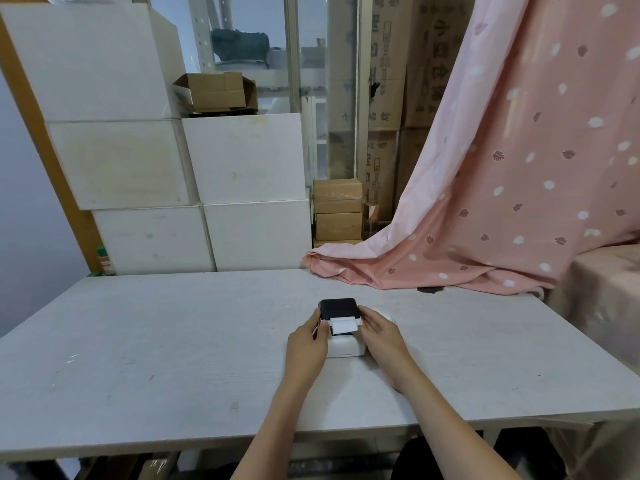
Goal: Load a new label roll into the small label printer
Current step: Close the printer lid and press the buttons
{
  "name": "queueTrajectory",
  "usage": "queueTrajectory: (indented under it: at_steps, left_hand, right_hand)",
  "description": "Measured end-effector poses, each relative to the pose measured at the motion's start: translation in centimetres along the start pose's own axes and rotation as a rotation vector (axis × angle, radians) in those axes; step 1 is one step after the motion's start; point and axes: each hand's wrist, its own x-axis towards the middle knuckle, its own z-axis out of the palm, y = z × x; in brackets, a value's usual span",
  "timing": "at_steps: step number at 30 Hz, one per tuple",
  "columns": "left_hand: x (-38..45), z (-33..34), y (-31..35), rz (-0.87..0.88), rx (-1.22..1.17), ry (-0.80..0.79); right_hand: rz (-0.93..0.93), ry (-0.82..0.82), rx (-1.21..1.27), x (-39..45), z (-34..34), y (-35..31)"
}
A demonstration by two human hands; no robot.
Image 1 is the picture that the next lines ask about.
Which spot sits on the person's left hand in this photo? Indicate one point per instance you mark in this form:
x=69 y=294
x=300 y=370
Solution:
x=302 y=349

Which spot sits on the person's right hand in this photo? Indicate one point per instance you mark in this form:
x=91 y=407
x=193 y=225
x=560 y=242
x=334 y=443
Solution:
x=387 y=347

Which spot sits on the person's right thumb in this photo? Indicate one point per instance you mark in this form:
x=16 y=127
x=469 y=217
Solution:
x=365 y=328

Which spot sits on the person's left thumb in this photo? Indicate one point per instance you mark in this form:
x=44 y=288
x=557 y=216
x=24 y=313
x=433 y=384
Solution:
x=324 y=330

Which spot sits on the black and white label printer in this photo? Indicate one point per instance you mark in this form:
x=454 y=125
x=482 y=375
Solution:
x=339 y=307

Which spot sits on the person's left forearm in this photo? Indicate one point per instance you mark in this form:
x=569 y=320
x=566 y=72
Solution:
x=277 y=429

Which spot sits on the person's right forearm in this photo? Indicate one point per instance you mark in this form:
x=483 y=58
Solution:
x=445 y=424

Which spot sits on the white paper label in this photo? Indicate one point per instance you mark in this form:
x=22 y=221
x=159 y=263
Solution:
x=346 y=326

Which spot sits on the small black object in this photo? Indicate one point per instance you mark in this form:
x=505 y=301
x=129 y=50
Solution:
x=430 y=290

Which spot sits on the small brown cardboard box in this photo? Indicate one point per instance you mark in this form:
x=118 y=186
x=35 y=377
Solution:
x=337 y=242
x=337 y=190
x=338 y=226

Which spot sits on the large white box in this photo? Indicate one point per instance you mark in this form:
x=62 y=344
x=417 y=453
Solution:
x=155 y=239
x=245 y=159
x=85 y=59
x=122 y=164
x=257 y=237

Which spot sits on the large printed cardboard carton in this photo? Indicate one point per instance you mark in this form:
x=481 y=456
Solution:
x=381 y=167
x=432 y=59
x=411 y=159
x=390 y=59

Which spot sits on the person's black trousers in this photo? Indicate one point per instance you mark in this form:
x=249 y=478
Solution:
x=525 y=452

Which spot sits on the green and white packet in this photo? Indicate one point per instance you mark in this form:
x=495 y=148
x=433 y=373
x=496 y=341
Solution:
x=104 y=259

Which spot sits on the pink leaf-print curtain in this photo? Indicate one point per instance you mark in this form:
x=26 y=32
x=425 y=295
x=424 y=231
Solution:
x=525 y=159

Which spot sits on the beige cloth cover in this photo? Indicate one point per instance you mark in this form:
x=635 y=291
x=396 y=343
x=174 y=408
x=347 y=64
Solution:
x=600 y=319

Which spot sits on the open brown cardboard box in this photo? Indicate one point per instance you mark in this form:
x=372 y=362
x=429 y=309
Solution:
x=217 y=92

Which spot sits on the dark green bag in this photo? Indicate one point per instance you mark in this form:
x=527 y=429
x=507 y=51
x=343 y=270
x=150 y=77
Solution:
x=240 y=44

